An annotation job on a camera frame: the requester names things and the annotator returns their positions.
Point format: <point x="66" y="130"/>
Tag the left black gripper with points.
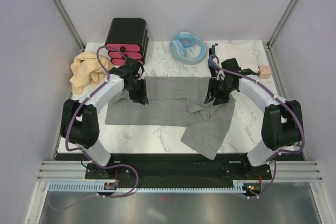
<point x="141" y="97"/>

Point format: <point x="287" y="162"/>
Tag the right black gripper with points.
<point x="212" y="84"/>

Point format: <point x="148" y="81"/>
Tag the grey t shirt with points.
<point x="177" y="101"/>

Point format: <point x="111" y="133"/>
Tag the light blue headphones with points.
<point x="182" y="42"/>

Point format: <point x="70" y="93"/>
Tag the black pink drawer box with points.
<point x="127" y="38"/>

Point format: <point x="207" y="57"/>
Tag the yellow t shirt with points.
<point x="86" y="71"/>

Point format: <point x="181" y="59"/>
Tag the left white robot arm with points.
<point x="80" y="124"/>

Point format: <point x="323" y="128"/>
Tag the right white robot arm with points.
<point x="282" y="124"/>

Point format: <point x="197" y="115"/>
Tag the white blue folded t shirt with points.
<point x="248" y="53"/>

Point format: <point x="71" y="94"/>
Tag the pink cube power strip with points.
<point x="264" y="71"/>

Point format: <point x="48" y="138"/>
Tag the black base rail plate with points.
<point x="183" y="170"/>

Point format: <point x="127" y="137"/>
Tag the light blue cable duct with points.
<point x="103" y="187"/>

